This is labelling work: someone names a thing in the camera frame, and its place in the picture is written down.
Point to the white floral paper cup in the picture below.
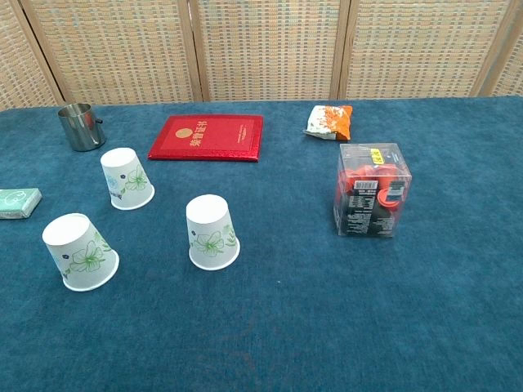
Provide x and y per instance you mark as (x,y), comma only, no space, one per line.
(210,234)
(77,253)
(124,179)

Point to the clear plastic product box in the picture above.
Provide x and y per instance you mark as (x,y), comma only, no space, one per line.
(369,196)

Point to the stainless steel cup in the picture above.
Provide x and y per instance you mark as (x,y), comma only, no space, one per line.
(77,128)

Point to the green tissue pack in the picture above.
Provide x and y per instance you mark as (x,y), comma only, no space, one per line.
(16,202)

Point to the woven wooden folding screen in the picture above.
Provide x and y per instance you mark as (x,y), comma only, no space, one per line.
(265,49)

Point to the blue tablecloth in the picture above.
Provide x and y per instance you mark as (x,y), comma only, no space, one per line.
(286,318)

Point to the red certificate folder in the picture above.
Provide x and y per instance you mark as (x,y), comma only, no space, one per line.
(212,139)

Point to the orange white snack packet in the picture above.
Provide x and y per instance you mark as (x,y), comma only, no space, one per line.
(329,122)

